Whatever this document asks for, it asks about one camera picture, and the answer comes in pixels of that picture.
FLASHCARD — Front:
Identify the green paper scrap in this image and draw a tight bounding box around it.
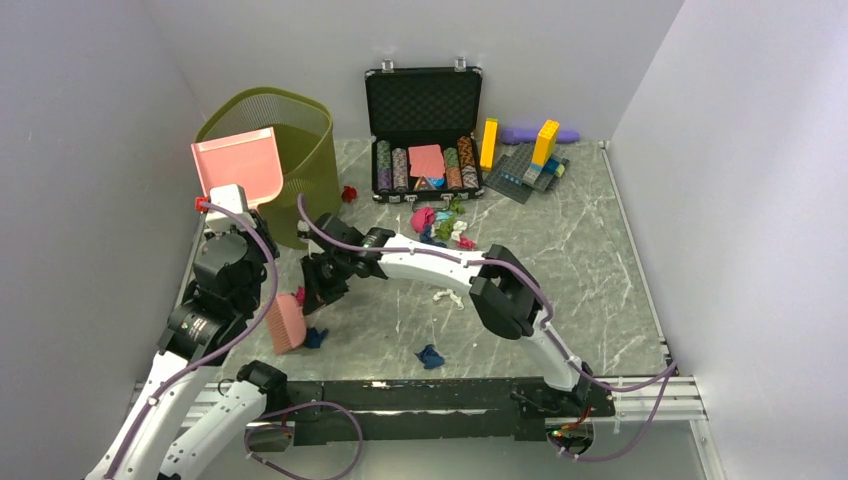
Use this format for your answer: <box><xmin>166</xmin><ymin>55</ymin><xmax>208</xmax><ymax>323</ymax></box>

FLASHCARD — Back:
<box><xmin>433</xmin><ymin>199</ymin><xmax>465</xmax><ymax>242</ymax></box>

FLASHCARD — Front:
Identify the magenta paper scrap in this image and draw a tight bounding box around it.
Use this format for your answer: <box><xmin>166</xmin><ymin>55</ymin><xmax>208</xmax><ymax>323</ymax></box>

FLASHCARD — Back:
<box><xmin>410</xmin><ymin>207</ymin><xmax>436</xmax><ymax>234</ymax></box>

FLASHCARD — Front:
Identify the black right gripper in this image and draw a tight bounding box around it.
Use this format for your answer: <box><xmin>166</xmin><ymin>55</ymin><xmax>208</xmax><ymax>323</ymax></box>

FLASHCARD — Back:
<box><xmin>302</xmin><ymin>251</ymin><xmax>354</xmax><ymax>314</ymax></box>

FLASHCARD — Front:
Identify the dark blue scrap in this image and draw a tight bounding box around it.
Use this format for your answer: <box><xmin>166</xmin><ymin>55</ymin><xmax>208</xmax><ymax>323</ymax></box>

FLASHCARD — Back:
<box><xmin>416</xmin><ymin>344</ymin><xmax>445</xmax><ymax>370</ymax></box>
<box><xmin>303</xmin><ymin>327</ymin><xmax>329</xmax><ymax>350</ymax></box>

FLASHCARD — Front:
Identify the red paper scrap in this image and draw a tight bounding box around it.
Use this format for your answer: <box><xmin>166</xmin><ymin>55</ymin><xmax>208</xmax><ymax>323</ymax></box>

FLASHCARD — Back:
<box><xmin>341</xmin><ymin>185</ymin><xmax>358</xmax><ymax>203</ymax></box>

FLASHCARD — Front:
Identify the pink hand brush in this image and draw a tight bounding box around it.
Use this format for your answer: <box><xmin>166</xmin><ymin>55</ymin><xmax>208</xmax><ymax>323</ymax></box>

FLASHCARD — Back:
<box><xmin>265</xmin><ymin>293</ymin><xmax>307</xmax><ymax>355</ymax></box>

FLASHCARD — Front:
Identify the pink plastic dustpan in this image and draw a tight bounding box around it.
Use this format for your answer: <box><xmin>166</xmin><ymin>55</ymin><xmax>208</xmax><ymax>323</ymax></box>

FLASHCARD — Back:
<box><xmin>191</xmin><ymin>127</ymin><xmax>284</xmax><ymax>207</ymax></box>

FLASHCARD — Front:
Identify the olive green mesh wastebasket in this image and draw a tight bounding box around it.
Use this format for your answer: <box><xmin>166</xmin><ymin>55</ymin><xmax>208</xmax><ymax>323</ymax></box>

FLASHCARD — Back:
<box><xmin>195</xmin><ymin>86</ymin><xmax>341</xmax><ymax>249</ymax></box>

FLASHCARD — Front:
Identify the dark blue scrap centre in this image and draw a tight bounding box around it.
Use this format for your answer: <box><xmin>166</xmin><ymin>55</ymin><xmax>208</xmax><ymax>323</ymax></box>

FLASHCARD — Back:
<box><xmin>416</xmin><ymin>344</ymin><xmax>445</xmax><ymax>370</ymax></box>

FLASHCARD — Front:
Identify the white torn paper scrap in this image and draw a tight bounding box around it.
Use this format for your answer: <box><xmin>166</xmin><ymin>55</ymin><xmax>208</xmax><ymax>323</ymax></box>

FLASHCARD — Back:
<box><xmin>432</xmin><ymin>289</ymin><xmax>465</xmax><ymax>310</ymax></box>

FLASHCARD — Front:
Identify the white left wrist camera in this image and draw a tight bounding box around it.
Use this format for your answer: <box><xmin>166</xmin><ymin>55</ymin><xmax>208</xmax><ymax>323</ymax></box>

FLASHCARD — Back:
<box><xmin>195</xmin><ymin>184</ymin><xmax>256</xmax><ymax>233</ymax></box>

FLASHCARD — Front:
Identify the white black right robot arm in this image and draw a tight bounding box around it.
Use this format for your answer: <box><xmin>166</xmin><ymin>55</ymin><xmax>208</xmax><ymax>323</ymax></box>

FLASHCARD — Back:
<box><xmin>298</xmin><ymin>214</ymin><xmax>591</xmax><ymax>416</ymax></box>

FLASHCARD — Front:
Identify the blue scrap near blocks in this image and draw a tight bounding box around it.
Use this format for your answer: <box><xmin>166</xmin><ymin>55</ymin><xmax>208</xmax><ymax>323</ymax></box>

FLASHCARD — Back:
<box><xmin>419</xmin><ymin>226</ymin><xmax>447</xmax><ymax>248</ymax></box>

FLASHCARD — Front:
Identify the dark blue scrap left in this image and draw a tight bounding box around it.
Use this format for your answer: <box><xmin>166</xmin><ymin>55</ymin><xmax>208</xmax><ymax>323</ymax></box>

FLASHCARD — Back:
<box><xmin>303</xmin><ymin>327</ymin><xmax>329</xmax><ymax>350</ymax></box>

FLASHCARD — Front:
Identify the pink card stack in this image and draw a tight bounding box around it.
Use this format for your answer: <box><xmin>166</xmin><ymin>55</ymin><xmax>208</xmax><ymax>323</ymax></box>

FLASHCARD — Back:
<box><xmin>407</xmin><ymin>144</ymin><xmax>446</xmax><ymax>178</ymax></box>

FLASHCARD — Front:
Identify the black poker chip case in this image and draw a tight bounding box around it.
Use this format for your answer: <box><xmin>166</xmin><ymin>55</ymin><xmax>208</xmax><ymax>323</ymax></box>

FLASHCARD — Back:
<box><xmin>364</xmin><ymin>57</ymin><xmax>485</xmax><ymax>204</ymax></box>

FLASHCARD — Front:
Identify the small pink paper scrap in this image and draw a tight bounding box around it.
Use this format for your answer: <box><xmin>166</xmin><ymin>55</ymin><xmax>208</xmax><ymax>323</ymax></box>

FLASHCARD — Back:
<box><xmin>457</xmin><ymin>236</ymin><xmax>476</xmax><ymax>250</ymax></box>

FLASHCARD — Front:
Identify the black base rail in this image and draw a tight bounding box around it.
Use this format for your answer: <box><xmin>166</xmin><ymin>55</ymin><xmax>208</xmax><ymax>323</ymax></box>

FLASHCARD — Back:
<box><xmin>267</xmin><ymin>377</ymin><xmax>616</xmax><ymax>446</ymax></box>

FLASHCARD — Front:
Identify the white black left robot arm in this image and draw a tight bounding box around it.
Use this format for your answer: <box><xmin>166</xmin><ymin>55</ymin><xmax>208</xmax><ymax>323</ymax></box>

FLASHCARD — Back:
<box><xmin>87</xmin><ymin>207</ymin><xmax>288</xmax><ymax>479</ymax></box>

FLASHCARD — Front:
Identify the purple cylinder toy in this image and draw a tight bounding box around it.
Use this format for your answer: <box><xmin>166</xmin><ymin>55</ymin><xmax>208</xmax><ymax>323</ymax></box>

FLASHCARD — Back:
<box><xmin>499</xmin><ymin>127</ymin><xmax>580</xmax><ymax>145</ymax></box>

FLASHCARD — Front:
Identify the yellow tall block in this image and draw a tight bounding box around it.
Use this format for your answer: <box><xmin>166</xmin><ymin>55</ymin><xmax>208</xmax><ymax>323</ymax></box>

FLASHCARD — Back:
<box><xmin>480</xmin><ymin>118</ymin><xmax>498</xmax><ymax>172</ymax></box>
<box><xmin>532</xmin><ymin>119</ymin><xmax>560</xmax><ymax>170</ymax></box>

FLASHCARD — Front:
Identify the yellow tall block right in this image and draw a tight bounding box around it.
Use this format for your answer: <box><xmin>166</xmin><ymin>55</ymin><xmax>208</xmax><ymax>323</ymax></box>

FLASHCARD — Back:
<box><xmin>532</xmin><ymin>119</ymin><xmax>560</xmax><ymax>170</ymax></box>

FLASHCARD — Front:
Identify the grey building block baseplate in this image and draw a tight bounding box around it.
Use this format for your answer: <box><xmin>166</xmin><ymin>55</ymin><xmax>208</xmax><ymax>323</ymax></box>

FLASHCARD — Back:
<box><xmin>484</xmin><ymin>143</ymin><xmax>570</xmax><ymax>204</ymax></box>

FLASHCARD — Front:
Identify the yellow tall block left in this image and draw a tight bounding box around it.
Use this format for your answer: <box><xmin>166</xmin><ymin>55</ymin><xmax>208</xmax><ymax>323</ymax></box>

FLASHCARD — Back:
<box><xmin>480</xmin><ymin>118</ymin><xmax>498</xmax><ymax>172</ymax></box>

